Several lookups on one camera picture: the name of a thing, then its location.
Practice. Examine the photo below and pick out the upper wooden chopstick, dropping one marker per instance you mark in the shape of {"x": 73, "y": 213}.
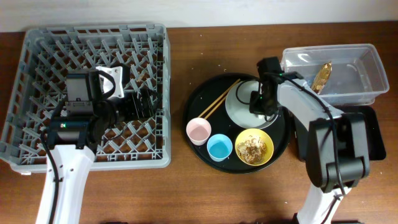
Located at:
{"x": 223, "y": 94}

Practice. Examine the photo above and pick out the round black tray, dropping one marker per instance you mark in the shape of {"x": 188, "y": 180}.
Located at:
{"x": 203, "y": 96}

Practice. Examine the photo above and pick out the lower wooden chopstick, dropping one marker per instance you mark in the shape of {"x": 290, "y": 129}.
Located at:
{"x": 214, "y": 106}

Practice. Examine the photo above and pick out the pink plastic cup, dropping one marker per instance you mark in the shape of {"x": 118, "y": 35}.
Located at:
{"x": 198, "y": 131}

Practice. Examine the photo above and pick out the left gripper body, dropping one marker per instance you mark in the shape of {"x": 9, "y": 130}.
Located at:
{"x": 127, "y": 108}

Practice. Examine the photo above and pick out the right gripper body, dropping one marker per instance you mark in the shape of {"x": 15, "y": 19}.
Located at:
{"x": 259, "y": 103}

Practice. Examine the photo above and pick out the clear plastic bin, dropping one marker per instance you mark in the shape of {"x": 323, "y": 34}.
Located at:
{"x": 357, "y": 73}

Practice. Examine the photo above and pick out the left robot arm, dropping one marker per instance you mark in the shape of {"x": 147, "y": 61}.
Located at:
{"x": 75, "y": 130}

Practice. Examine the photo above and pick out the yellow bowl with food scraps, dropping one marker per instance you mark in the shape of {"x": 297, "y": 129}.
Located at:
{"x": 254, "y": 147}

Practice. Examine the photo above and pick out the grey plastic dishwasher rack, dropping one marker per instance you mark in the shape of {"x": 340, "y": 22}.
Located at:
{"x": 33, "y": 70}

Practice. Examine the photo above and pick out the wooden chopstick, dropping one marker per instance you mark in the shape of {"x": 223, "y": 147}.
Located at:
{"x": 223, "y": 94}
{"x": 214, "y": 106}

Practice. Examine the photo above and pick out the gold snack wrapper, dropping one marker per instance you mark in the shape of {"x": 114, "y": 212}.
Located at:
{"x": 321, "y": 78}

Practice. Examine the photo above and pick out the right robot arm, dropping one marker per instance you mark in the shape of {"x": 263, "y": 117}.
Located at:
{"x": 337, "y": 155}

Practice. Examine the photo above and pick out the black rectangular tray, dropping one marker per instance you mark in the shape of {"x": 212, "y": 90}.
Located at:
{"x": 376, "y": 147}

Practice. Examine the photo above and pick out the blue plastic cup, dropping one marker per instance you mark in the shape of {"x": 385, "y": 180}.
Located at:
{"x": 219, "y": 147}

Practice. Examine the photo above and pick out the grey round plate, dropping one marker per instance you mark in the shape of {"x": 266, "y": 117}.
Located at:
{"x": 239, "y": 113}

